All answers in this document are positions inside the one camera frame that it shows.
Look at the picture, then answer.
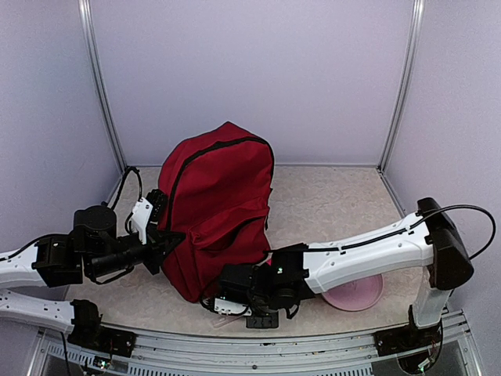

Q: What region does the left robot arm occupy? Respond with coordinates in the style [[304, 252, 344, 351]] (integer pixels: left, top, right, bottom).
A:
[[1, 204, 185, 349]]

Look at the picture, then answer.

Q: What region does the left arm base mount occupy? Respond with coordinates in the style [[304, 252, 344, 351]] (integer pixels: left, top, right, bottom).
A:
[[67, 299, 136, 358]]

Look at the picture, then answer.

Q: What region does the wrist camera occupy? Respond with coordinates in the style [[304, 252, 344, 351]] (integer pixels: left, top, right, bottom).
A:
[[125, 189, 168, 244], [199, 293, 253, 316]]

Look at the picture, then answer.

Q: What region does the front metal rail frame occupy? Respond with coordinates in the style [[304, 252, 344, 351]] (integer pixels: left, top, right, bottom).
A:
[[25, 313, 484, 375]]

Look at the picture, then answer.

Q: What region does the beige eraser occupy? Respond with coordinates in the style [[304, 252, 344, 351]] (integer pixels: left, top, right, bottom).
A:
[[211, 315, 244, 330]]

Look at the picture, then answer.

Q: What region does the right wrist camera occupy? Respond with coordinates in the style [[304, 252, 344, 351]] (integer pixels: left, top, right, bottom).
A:
[[199, 293, 253, 316]]

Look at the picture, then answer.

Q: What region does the pink round plate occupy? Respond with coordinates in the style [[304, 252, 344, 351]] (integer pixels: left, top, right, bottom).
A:
[[322, 274, 384, 312]]

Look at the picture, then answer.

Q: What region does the right metal corner post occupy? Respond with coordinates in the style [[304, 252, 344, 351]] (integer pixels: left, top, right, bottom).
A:
[[378, 0, 426, 175]]

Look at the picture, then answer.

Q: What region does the left metal corner post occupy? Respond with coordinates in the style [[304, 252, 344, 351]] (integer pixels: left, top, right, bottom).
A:
[[78, 0, 128, 174]]

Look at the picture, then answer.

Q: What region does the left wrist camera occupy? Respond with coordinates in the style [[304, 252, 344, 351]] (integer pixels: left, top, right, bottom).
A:
[[125, 189, 168, 244]]

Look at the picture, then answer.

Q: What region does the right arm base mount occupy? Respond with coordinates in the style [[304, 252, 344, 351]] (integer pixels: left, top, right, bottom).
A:
[[373, 306, 442, 356]]

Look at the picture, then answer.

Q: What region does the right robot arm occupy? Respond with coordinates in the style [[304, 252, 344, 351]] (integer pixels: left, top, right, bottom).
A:
[[214, 197, 474, 348]]

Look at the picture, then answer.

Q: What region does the red student backpack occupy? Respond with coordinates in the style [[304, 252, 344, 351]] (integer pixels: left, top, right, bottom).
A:
[[158, 121, 275, 302]]

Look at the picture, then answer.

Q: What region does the metal corner post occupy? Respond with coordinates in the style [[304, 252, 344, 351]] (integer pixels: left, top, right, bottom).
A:
[[78, 0, 128, 174], [378, 0, 426, 175]]

